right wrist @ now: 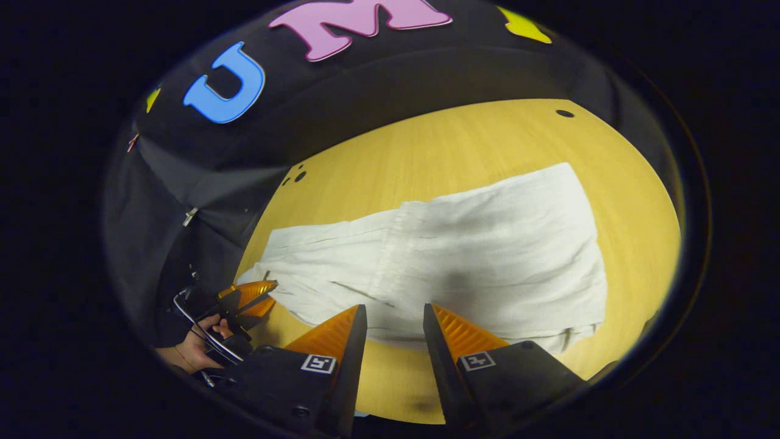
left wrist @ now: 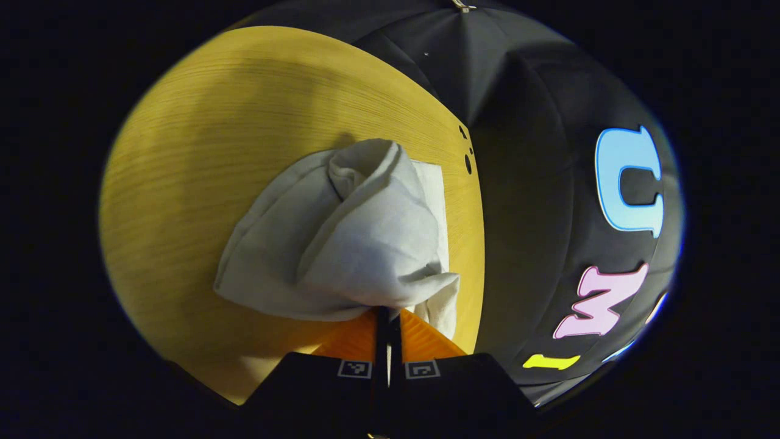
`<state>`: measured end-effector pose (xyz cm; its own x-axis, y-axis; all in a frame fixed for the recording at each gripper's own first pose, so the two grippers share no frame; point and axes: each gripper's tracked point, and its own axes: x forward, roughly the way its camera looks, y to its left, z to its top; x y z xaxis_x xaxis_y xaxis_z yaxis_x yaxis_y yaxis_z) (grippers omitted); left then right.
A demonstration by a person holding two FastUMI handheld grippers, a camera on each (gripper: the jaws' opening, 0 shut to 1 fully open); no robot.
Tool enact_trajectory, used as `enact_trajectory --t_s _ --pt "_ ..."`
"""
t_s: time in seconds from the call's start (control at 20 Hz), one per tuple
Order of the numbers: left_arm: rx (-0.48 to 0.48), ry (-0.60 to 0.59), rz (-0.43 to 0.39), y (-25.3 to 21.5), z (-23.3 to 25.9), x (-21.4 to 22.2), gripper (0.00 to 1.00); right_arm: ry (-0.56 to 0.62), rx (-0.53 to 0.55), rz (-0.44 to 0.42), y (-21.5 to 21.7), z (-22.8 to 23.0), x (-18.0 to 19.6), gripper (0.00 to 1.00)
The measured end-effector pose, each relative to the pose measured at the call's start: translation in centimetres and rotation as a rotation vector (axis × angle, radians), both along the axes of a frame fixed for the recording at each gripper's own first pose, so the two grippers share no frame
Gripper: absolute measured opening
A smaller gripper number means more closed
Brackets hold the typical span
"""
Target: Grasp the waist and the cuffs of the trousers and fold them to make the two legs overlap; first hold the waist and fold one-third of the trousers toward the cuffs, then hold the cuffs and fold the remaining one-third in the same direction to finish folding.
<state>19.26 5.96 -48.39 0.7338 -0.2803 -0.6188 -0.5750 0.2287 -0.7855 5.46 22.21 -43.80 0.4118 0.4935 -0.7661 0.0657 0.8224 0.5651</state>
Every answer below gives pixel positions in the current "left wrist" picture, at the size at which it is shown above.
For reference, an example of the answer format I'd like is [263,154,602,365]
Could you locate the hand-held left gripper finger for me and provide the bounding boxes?
[239,307,391,438]
[390,308,539,437]

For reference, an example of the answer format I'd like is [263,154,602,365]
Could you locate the white jeans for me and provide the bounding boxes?
[213,138,461,340]

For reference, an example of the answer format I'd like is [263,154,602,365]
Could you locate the black backdrop cloth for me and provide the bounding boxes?
[235,0,684,408]

